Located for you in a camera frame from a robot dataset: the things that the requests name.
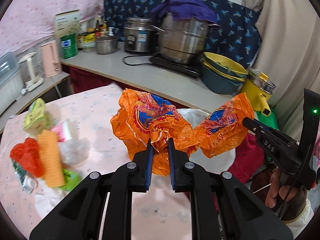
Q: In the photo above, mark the white glass kettle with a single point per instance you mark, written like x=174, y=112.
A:
x=31, y=70

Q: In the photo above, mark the dark sauce bottle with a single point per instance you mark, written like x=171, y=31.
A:
x=80, y=40

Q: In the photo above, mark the white box with clear lid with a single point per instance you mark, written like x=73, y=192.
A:
x=11, y=82

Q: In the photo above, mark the steel rice cooker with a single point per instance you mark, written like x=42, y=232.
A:
x=139, y=36

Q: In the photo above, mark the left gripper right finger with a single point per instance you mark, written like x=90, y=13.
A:
x=221, y=206

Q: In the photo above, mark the clear plastic bag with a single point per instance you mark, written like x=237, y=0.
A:
x=74, y=151

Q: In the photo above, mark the white cardboard box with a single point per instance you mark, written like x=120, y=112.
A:
x=66, y=23

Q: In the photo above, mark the green white snack wrapper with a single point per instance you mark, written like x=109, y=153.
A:
x=25, y=179

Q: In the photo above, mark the green tea carton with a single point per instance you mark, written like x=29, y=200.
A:
x=38, y=118

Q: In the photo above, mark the person's right hand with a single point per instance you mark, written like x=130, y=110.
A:
x=294, y=196

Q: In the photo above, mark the pink electric kettle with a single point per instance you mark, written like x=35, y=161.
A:
x=50, y=59

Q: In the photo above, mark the black induction cooktop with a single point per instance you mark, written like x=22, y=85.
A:
x=191, y=70

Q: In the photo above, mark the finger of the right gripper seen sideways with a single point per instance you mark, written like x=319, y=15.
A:
x=254, y=125

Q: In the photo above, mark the large steel steamer pot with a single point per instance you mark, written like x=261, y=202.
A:
x=181, y=41

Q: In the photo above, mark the purple towel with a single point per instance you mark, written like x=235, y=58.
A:
x=184, y=10

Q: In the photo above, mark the yellow electric pot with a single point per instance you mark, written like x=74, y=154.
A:
x=258, y=89

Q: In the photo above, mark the blue patterned wall cloth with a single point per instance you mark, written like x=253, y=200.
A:
x=238, y=39

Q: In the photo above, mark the yellow label sauce jar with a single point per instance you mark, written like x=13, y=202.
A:
x=89, y=42

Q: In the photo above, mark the yellow and teal stacked basins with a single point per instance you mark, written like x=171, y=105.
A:
x=221, y=74

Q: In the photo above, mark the pink dotted wall cloth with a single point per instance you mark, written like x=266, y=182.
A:
x=28, y=21

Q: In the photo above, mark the orange plastic bag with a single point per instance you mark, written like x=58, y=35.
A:
x=146, y=118

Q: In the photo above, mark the red plastic bag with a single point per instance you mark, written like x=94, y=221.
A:
x=27, y=155

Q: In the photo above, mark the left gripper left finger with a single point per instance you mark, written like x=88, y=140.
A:
x=100, y=206

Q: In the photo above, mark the small steel bowl with lid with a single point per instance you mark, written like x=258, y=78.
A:
x=106, y=45

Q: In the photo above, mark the orange foam fruit net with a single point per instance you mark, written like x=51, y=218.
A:
x=50, y=158

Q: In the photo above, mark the green tin can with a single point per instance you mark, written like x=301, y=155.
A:
x=68, y=46

